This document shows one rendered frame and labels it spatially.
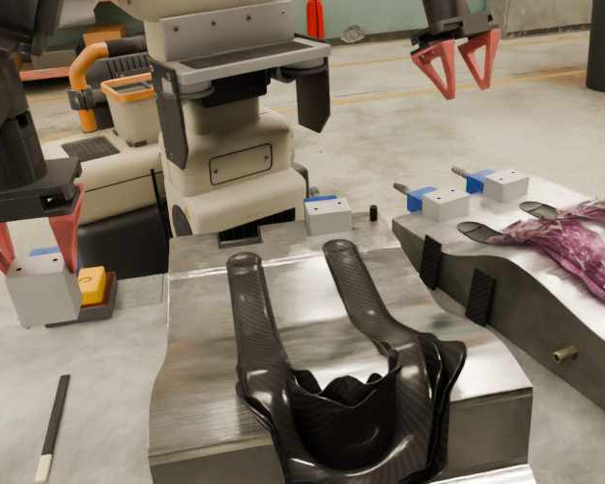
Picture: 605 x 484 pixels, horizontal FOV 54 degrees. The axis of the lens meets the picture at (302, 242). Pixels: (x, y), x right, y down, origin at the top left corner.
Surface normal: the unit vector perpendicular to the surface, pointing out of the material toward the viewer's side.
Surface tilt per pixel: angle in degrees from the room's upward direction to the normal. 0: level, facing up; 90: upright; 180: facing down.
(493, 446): 83
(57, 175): 1
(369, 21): 91
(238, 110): 98
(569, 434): 0
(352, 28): 93
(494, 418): 83
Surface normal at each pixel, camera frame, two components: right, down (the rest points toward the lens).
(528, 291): -0.89, 0.27
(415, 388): 0.02, -0.43
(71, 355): -0.06, -0.87
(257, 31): 0.53, 0.39
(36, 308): 0.18, 0.48
